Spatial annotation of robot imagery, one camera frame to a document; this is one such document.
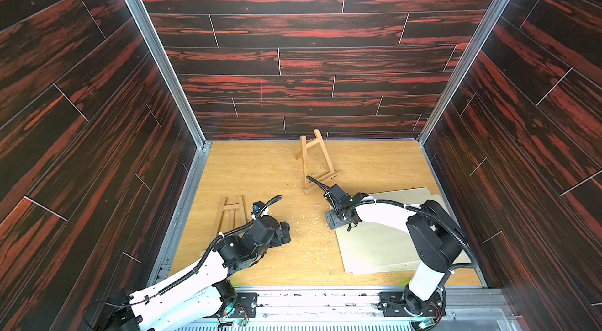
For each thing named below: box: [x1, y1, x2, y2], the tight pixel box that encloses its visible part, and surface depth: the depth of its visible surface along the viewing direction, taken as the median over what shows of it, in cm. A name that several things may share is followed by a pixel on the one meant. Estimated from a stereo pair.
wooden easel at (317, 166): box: [295, 128, 340, 196], surface depth 98 cm
